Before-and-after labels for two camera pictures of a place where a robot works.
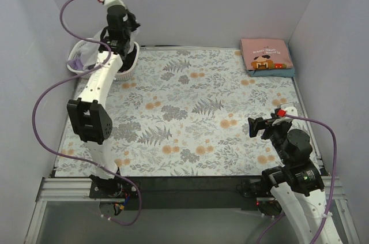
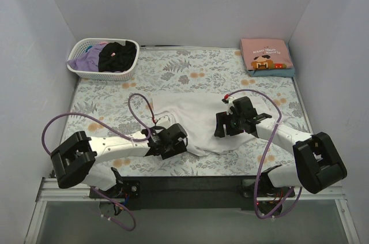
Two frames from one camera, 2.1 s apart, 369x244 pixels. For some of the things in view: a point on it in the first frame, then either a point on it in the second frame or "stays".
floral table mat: x=187 y=113 stays
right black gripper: x=267 y=127 → x=223 y=124
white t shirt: x=89 y=50 → x=194 y=113
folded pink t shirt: x=260 y=53 stays
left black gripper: x=131 y=25 → x=175 y=143
